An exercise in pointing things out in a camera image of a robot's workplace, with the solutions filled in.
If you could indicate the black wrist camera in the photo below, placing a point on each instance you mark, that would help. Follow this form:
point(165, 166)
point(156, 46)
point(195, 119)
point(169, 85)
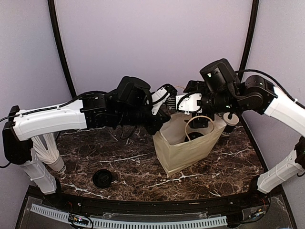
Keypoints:
point(218, 75)
point(134, 92)

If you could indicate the left black frame post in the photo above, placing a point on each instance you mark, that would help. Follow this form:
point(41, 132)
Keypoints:
point(60, 48)

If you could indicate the white cup with straws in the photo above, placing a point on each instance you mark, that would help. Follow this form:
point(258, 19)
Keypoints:
point(47, 151)

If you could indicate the black paper coffee cup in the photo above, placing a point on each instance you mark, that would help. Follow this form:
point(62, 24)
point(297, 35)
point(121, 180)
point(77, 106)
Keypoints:
point(194, 136)

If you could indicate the cream paper bag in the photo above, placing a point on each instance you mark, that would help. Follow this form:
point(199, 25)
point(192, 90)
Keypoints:
point(177, 144)

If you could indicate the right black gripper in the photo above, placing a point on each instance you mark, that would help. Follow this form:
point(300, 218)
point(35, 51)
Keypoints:
point(200, 121)

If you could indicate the black frame post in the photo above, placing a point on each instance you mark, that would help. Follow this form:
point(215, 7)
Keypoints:
point(250, 34)
point(60, 48)

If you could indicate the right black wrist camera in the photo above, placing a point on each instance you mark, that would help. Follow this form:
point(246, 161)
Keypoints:
point(218, 75)

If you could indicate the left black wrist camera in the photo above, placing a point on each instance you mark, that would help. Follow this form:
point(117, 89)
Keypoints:
point(134, 92)

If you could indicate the black plastic cup lid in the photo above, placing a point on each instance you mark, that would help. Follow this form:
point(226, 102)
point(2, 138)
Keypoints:
point(102, 178)

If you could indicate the right black frame post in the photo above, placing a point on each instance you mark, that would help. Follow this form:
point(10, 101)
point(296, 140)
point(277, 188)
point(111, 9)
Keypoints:
point(250, 34)

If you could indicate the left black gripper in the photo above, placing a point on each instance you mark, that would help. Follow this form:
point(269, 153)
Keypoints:
point(164, 117)

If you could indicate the white slotted cable duct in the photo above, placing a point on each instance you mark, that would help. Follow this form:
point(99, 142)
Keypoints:
point(80, 221)

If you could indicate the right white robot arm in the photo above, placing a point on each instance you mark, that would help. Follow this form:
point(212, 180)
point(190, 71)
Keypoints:
point(216, 95)

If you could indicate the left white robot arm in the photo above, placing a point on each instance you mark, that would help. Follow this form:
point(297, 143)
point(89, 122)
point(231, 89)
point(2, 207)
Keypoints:
point(90, 111)

